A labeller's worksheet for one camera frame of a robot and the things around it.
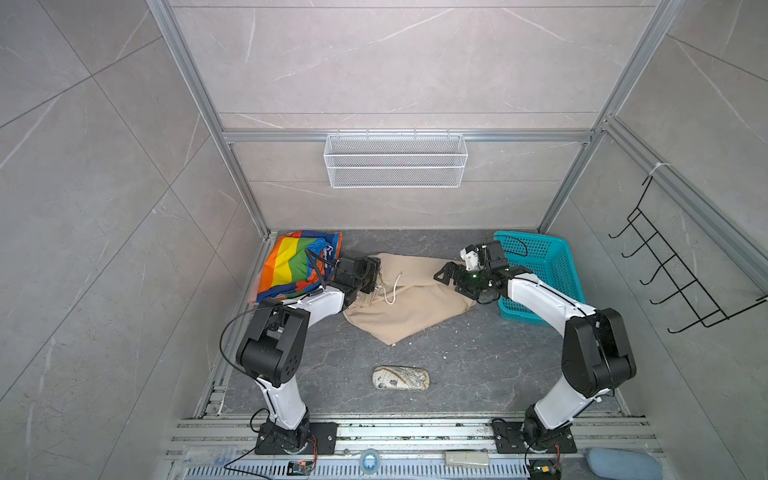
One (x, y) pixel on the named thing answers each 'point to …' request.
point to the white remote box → (466, 458)
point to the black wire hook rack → (701, 304)
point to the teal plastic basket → (551, 262)
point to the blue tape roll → (369, 461)
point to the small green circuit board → (300, 467)
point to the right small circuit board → (544, 469)
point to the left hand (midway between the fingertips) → (382, 256)
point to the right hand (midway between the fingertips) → (444, 279)
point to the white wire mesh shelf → (390, 161)
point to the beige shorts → (406, 299)
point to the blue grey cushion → (623, 464)
